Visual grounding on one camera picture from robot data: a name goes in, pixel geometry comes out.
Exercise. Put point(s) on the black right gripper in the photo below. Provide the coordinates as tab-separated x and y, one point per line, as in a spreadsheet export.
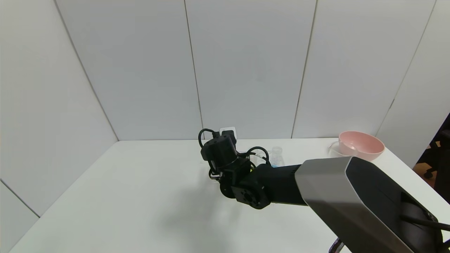
221	151

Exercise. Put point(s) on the blue pigment test tube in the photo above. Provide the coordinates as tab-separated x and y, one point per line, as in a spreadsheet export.
277	158

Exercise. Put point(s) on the clear glass beaker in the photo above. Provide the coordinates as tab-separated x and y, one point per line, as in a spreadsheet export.
335	147

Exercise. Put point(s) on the pink bowl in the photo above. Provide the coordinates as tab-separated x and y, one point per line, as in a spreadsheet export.
362	146

